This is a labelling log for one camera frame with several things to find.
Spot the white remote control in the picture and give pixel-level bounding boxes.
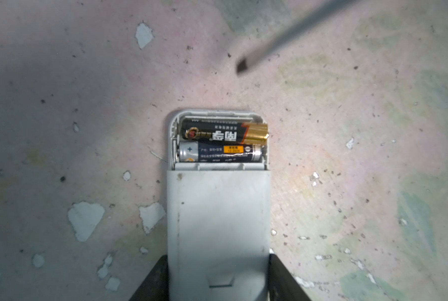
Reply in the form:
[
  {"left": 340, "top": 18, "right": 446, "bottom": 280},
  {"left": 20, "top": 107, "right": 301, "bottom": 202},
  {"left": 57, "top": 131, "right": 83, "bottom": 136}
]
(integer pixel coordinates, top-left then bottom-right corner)
[{"left": 167, "top": 109, "right": 271, "bottom": 300}]

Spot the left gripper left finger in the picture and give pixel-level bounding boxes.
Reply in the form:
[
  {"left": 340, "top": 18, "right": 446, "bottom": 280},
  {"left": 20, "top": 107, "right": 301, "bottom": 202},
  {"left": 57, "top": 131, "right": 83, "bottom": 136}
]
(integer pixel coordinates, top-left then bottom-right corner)
[{"left": 129, "top": 255, "right": 169, "bottom": 301}]

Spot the orange black handled screwdriver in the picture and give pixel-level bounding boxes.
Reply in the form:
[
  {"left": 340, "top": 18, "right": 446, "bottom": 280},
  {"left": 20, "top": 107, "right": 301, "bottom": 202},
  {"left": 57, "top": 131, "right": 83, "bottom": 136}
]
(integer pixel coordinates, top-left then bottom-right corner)
[{"left": 235, "top": 0, "right": 356, "bottom": 75}]

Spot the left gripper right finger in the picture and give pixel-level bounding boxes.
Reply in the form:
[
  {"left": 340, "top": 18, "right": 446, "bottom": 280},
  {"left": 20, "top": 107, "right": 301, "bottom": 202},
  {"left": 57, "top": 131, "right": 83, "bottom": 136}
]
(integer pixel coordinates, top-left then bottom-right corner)
[{"left": 268, "top": 253, "right": 311, "bottom": 301}]

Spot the black gold AA battery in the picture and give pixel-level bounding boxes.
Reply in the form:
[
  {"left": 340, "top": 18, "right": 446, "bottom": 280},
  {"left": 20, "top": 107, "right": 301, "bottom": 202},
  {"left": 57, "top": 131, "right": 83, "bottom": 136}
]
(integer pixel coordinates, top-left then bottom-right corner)
[{"left": 180, "top": 119, "right": 269, "bottom": 145}]

